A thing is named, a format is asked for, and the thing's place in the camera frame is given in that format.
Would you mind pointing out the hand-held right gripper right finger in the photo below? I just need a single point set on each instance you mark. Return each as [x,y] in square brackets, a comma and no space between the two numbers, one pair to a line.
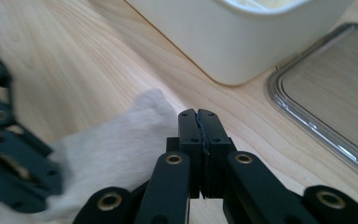
[216,140]

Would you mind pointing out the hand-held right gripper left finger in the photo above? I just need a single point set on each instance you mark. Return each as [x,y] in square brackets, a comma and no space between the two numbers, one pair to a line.
[191,140]

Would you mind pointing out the beige ankle sock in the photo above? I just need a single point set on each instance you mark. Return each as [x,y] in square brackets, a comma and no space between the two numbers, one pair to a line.
[112,155]

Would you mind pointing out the white divided storage box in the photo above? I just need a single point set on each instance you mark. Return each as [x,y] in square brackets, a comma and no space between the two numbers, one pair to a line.
[230,40]

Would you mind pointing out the clear plastic box lid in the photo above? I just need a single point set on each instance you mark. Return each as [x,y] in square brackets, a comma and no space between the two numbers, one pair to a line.
[335,93]

